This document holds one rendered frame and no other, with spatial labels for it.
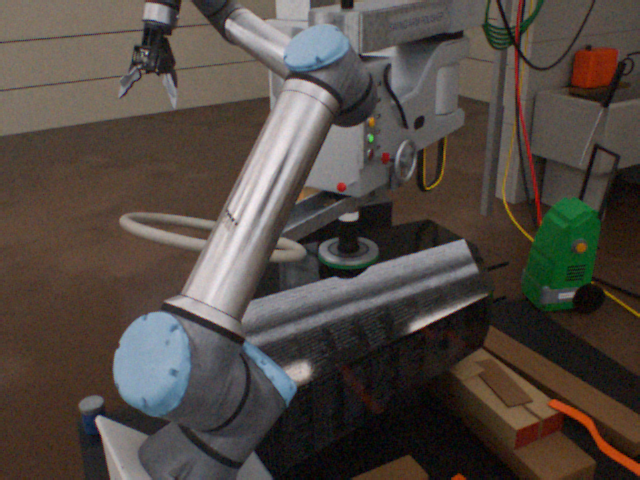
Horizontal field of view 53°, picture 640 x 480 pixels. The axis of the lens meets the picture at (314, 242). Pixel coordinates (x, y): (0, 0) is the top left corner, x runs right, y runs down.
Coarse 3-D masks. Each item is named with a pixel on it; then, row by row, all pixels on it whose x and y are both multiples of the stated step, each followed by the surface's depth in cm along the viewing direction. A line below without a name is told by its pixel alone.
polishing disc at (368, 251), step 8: (328, 240) 238; (336, 240) 237; (360, 240) 237; (368, 240) 237; (320, 248) 232; (328, 248) 231; (336, 248) 231; (360, 248) 231; (368, 248) 231; (376, 248) 230; (320, 256) 228; (328, 256) 225; (336, 256) 225; (344, 256) 225; (352, 256) 225; (360, 256) 225; (368, 256) 225; (344, 264) 222; (352, 264) 222
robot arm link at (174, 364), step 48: (288, 48) 117; (336, 48) 112; (288, 96) 113; (336, 96) 114; (288, 144) 110; (240, 192) 108; (288, 192) 110; (240, 240) 105; (192, 288) 104; (240, 288) 105; (144, 336) 100; (192, 336) 99; (240, 336) 104; (144, 384) 96; (192, 384) 97; (240, 384) 107
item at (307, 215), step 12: (324, 192) 219; (372, 192) 222; (300, 204) 208; (312, 204) 214; (336, 204) 206; (348, 204) 212; (360, 204) 218; (300, 216) 208; (312, 216) 196; (324, 216) 201; (336, 216) 207; (288, 228) 187; (300, 228) 191; (312, 228) 197
